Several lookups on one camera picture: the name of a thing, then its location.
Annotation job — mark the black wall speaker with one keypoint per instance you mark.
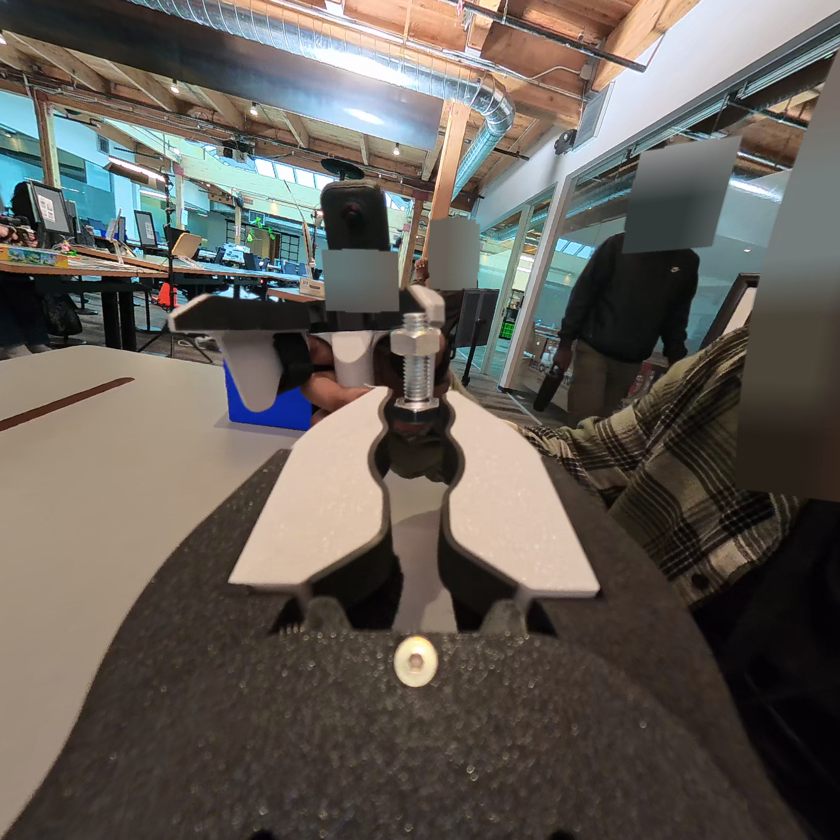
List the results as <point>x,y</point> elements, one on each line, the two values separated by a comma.
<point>565,141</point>

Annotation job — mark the silver ventilation duct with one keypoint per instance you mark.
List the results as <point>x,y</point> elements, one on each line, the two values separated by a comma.
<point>394,59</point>

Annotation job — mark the person's right hand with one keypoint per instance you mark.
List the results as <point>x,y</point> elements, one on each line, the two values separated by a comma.
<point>328,397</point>

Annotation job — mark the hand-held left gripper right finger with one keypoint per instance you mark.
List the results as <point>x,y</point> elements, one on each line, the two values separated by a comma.
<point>518,518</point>

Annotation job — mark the silver hex bolt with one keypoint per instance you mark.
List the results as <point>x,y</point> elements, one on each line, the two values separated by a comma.
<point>418,380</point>

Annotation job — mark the black monitor on stand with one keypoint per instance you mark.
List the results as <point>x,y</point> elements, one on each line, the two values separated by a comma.
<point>476,318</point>

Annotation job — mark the black bottle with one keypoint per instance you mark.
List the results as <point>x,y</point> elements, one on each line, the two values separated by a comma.
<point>550,387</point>

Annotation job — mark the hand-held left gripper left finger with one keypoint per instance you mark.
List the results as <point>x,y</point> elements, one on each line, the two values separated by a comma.
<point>315,512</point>

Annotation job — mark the person's black undershirt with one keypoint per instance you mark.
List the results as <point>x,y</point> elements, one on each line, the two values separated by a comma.
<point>774,656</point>

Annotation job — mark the colourful toy box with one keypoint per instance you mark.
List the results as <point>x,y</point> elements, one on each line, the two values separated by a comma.
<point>33,256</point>

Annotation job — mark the wooden board on tripod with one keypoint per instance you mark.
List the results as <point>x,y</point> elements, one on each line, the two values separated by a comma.
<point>184,246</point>

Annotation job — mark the person's plaid shirt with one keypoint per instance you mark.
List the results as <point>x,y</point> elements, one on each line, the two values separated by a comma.
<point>709,538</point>

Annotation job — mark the dark framed board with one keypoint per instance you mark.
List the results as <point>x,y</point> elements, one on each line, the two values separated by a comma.
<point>738,315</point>

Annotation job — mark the desk monitor showing document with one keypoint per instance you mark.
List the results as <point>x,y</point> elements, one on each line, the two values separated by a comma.
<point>51,208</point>
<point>145,228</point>

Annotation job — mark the blue divided plastic bin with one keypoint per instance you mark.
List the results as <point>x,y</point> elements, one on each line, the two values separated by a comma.
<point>269,413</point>

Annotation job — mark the studio light panel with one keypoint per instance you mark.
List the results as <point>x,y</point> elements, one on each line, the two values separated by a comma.
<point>134,169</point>

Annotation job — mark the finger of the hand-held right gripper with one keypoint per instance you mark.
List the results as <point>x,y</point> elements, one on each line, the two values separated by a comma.
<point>190,313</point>
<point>430,302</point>

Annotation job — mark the orange traffic cone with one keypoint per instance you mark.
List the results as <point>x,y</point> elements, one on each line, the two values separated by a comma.
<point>167,295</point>

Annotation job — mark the labelled cardboard box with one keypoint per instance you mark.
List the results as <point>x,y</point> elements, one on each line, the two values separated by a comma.
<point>312,287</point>

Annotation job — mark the silver hex nut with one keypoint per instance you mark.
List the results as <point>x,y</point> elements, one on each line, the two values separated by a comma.
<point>413,342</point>

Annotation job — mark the wooden support post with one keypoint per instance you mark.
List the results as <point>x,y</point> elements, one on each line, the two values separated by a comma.
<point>453,164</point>

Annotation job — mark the long wooden desk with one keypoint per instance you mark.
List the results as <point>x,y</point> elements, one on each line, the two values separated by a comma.
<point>98,270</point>

